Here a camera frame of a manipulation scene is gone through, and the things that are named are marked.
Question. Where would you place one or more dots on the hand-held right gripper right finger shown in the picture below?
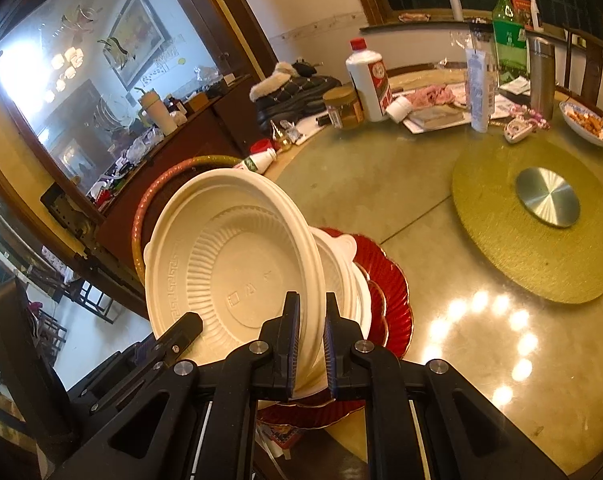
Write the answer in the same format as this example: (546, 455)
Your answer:
(334, 360)

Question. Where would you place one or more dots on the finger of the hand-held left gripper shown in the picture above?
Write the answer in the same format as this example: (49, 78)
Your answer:
(181, 335)

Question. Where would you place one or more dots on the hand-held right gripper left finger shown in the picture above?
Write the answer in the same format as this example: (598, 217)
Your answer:
(289, 355)

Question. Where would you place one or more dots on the large white bowl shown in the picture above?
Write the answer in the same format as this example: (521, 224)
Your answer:
(364, 305)

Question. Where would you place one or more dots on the red scalloped bowl with label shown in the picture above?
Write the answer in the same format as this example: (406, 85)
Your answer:
(394, 310)

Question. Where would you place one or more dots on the red gold hoop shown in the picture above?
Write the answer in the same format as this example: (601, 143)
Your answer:
(139, 230)

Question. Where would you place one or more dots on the small white bottle green label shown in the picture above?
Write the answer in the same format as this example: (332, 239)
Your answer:
(254, 161)

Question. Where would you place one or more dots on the gold round turntable mat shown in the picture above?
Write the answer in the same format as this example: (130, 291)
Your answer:
(496, 240)

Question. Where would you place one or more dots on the wooden sideboard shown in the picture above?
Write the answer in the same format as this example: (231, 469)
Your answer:
(206, 120)

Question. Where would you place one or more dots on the white thermos cup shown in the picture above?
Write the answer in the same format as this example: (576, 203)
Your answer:
(159, 112)

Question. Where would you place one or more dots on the brown jar with gold lid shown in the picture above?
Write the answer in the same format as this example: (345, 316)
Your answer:
(344, 107)

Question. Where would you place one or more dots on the round metal turntable disc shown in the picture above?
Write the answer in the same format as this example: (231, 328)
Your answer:
(547, 197)

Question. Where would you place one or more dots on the white liquor bottle red label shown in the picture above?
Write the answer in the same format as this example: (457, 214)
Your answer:
(369, 80)

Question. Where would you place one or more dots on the pink meat package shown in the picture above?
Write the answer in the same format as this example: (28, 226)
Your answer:
(431, 95)

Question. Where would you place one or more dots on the wood framed mirror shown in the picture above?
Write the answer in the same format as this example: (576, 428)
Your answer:
(81, 60)

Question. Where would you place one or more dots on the pink wrapped candies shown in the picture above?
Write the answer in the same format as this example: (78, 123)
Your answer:
(529, 117)

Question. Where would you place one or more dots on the blue white plate with food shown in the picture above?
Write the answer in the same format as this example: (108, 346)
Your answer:
(589, 122)

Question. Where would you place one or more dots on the stainless steel thermos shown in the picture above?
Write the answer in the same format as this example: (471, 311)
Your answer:
(541, 80)

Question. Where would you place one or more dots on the green plastic bottle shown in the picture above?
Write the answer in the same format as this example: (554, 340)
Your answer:
(509, 40)

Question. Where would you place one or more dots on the dark wooden chair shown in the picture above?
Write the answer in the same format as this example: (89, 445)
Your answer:
(589, 60)

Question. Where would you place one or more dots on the red box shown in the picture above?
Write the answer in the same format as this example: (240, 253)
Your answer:
(521, 10)

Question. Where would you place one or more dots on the white spray bottle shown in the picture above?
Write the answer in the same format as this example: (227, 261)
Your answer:
(535, 12)

